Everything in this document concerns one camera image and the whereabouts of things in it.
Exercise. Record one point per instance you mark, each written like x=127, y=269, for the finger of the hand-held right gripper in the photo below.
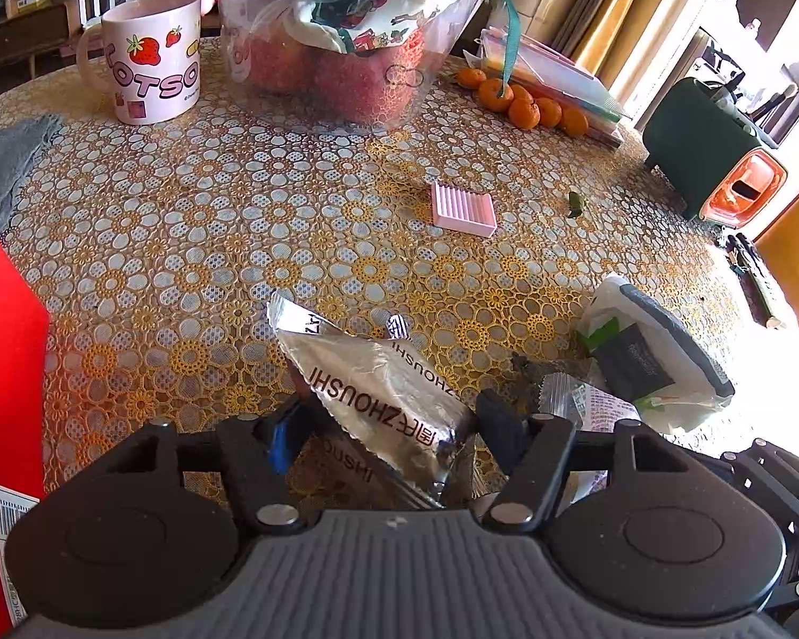
x=786, y=486

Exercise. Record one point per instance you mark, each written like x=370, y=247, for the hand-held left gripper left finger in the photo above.
x=281, y=442

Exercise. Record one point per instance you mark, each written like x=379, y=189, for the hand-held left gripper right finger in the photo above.
x=499, y=426

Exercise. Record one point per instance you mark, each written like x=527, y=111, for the small clear printed wrapper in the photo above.
x=589, y=406

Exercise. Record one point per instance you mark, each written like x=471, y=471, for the silver snack wrapper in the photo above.
x=366, y=379

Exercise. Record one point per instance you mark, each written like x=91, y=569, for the red cardboard box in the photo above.
x=6, y=379

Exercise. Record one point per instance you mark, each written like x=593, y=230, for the floral lace covered desktop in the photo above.
x=173, y=246

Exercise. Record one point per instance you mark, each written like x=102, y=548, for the wooden stick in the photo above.
x=759, y=279

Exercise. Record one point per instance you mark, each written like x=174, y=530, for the pink ribbed tray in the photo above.
x=463, y=207

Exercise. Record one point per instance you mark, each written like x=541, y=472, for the small green stem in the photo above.
x=576, y=205

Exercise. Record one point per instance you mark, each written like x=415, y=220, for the orange lidded bin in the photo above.
x=746, y=190

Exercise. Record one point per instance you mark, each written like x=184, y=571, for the pile of tangerines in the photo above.
x=523, y=113

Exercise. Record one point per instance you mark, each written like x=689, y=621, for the green and orange bin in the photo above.
x=686, y=133

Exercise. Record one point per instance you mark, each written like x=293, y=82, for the stack of coloured folders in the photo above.
x=566, y=76

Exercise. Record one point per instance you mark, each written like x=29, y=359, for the red apple in foam net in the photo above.
x=279, y=66
x=366, y=86

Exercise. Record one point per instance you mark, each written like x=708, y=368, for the clear plastic bag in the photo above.
x=433, y=60

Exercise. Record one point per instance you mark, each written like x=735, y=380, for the pink strawberry mug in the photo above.
x=153, y=80

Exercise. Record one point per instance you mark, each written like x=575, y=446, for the grey cloth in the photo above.
x=6, y=160

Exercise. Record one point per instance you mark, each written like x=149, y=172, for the teal ribbon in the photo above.
x=508, y=20

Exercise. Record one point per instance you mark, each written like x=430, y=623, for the printed cloth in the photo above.
x=373, y=16

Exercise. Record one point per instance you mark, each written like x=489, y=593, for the leaning brown boards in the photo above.
x=586, y=0

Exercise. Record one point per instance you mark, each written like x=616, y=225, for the white router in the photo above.
x=106, y=3

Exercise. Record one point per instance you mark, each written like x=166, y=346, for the wooden cabinet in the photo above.
x=13, y=40

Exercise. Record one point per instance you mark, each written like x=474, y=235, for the small cardboard box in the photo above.
x=26, y=3

